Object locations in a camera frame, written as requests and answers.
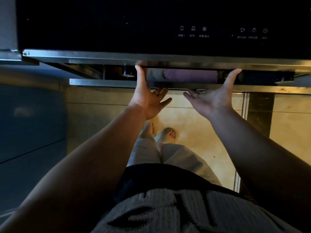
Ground person's right hand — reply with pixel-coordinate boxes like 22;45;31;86
183;68;243;120

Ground grey shorts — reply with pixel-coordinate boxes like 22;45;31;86
126;138;223;187

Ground person's right forearm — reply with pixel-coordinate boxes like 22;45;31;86
209;108;311;233

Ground blue cabinet door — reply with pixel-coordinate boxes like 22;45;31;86
0;83;67;216

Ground black shirt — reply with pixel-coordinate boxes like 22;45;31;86
91;163;303;233

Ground person's left hand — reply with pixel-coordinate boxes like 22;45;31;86
128;65;172;120

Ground person's left forearm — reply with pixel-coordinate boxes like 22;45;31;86
0;104;147;233

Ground white towel liner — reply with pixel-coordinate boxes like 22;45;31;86
146;68;167;82

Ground steel kitchen drawer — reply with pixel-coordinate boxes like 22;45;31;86
69;68;311;95

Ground round grey stove knob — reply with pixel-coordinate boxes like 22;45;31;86
121;66;135;78

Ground pink towel liner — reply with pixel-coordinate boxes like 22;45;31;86
164;69;219;83

